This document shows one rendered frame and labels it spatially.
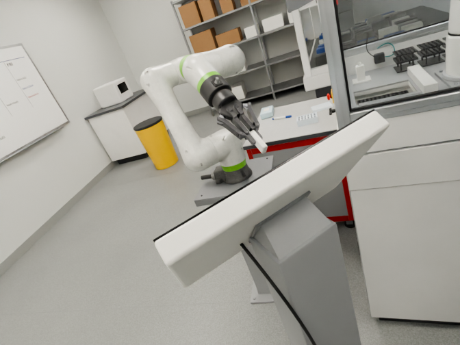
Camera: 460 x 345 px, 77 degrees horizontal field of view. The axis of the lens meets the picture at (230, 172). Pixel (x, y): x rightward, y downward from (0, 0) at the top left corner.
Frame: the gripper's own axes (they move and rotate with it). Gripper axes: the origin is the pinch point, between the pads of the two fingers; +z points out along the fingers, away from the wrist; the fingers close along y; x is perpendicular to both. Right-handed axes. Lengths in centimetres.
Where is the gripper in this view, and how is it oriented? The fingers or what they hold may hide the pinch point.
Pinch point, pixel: (258, 142)
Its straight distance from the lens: 87.0
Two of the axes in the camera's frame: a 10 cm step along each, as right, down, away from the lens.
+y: 8.3, -4.7, 2.9
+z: 5.5, 7.4, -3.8
